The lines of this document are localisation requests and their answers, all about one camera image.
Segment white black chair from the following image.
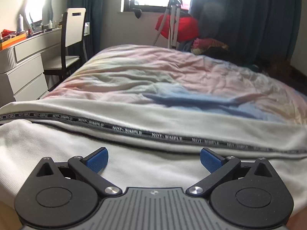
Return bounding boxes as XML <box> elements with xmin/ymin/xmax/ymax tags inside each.
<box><xmin>44</xmin><ymin>8</ymin><xmax>86</xmax><ymax>82</ymax></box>

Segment red bag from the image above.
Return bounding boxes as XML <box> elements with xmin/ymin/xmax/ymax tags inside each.
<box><xmin>161</xmin><ymin>15</ymin><xmax>199</xmax><ymax>43</ymax></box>

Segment teal left curtain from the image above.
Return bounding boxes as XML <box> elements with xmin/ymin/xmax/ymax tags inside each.
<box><xmin>66</xmin><ymin>0</ymin><xmax>109</xmax><ymax>56</ymax></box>

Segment cream white sweatpants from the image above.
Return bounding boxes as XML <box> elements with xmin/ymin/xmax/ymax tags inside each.
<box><xmin>1</xmin><ymin>98</ymin><xmax>306</xmax><ymax>213</ymax></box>

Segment pastel pink bed sheet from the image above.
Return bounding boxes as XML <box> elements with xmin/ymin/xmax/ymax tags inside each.
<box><xmin>48</xmin><ymin>45</ymin><xmax>306</xmax><ymax>125</ymax></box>

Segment white bottle on dresser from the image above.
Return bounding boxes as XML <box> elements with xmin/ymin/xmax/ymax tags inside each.
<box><xmin>17</xmin><ymin>14</ymin><xmax>24</xmax><ymax>32</ymax></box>

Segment teal curtain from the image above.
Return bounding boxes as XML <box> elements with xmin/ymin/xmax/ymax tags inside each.
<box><xmin>189</xmin><ymin>0</ymin><xmax>302</xmax><ymax>61</ymax></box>
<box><xmin>66</xmin><ymin>0</ymin><xmax>109</xmax><ymax>56</ymax></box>

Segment orange box on dresser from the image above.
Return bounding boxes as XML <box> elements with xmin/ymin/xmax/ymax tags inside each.
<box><xmin>0</xmin><ymin>33</ymin><xmax>26</xmax><ymax>50</ymax></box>

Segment pile of colourful clothes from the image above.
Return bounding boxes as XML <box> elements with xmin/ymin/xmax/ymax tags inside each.
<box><xmin>178</xmin><ymin>38</ymin><xmax>257</xmax><ymax>67</ymax></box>

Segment teal right curtain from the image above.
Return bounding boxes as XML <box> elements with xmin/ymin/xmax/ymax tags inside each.
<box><xmin>189</xmin><ymin>0</ymin><xmax>302</xmax><ymax>61</ymax></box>

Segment white dressing table with drawers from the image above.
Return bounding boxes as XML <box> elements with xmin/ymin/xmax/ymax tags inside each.
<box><xmin>1</xmin><ymin>29</ymin><xmax>61</xmax><ymax>106</ymax></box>

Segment curved vanity mirror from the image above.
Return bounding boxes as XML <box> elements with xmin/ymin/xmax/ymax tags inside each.
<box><xmin>24</xmin><ymin>0</ymin><xmax>54</xmax><ymax>32</ymax></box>

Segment silver tripod stand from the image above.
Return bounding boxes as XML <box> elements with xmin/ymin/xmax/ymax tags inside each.
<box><xmin>153</xmin><ymin>0</ymin><xmax>183</xmax><ymax>49</ymax></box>

